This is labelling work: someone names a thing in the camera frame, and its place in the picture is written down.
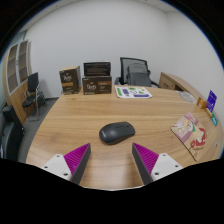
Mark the round grey disc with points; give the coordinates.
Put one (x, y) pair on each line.
(187, 96)

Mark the open-lid brown coffee box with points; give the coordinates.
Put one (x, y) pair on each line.
(97, 84)

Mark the closed brown coffee box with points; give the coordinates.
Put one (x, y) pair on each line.
(70, 81)

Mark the black visitor chair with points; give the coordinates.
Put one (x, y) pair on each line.
(32, 83)

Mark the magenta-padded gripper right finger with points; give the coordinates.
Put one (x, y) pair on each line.
(148, 160)

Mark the white sticker sheet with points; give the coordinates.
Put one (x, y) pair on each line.
(132, 92)

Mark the black leather chair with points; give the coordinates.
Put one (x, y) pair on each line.
(11, 133)

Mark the black mesh office chair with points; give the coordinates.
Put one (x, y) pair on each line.
(123, 68)

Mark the small orange box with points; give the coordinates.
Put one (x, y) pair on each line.
(202, 103)

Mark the black computer mouse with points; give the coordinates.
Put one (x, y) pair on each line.
(116, 132)

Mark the wooden shelf unit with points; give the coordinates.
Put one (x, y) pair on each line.
(16, 73)

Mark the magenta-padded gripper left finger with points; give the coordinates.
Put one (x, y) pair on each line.
(75, 160)

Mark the teal green box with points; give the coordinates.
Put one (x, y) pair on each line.
(214, 120)

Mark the purple standing sign card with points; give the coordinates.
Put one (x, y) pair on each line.
(212, 100)

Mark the grey backpack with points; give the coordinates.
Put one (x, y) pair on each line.
(138, 75)

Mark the wooden side desk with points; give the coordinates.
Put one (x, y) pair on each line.
(170, 81)

